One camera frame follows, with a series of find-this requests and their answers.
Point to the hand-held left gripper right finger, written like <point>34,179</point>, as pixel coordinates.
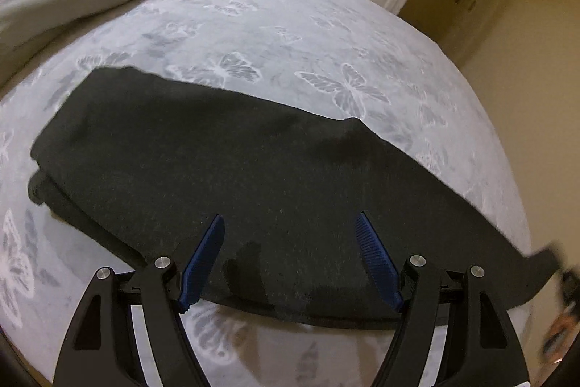
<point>376,258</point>

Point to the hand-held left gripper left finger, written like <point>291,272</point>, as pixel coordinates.
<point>206,253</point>

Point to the dark grey pants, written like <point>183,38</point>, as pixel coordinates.
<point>204,151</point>

